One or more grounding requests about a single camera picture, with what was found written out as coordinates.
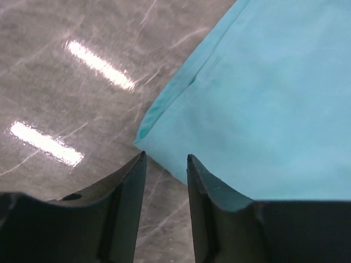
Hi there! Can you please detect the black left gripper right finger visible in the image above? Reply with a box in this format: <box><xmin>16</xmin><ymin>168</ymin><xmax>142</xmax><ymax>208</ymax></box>
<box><xmin>187</xmin><ymin>155</ymin><xmax>350</xmax><ymax>262</ymax></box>

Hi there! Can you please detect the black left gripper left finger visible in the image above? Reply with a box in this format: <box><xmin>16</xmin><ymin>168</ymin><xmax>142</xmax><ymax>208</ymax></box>
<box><xmin>1</xmin><ymin>152</ymin><xmax>147</xmax><ymax>262</ymax></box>

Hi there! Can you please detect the teal t-shirt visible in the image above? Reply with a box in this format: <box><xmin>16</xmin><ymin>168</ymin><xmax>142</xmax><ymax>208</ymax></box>
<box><xmin>134</xmin><ymin>1</ymin><xmax>350</xmax><ymax>201</ymax></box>

